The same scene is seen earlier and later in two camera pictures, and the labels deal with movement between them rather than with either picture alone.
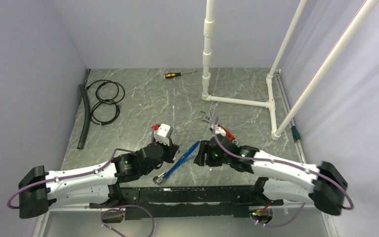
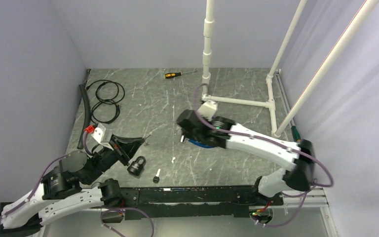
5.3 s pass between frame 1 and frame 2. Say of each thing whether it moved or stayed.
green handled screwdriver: stayed
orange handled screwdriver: stayed
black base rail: stayed
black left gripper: moved
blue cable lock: moved
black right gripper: moved
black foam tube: stayed
